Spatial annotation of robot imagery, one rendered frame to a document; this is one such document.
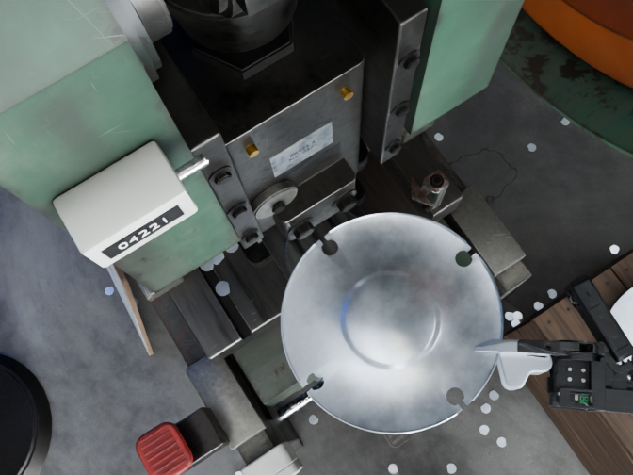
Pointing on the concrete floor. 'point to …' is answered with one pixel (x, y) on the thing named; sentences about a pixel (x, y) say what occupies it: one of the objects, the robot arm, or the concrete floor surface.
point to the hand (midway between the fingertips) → (485, 344)
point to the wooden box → (585, 430)
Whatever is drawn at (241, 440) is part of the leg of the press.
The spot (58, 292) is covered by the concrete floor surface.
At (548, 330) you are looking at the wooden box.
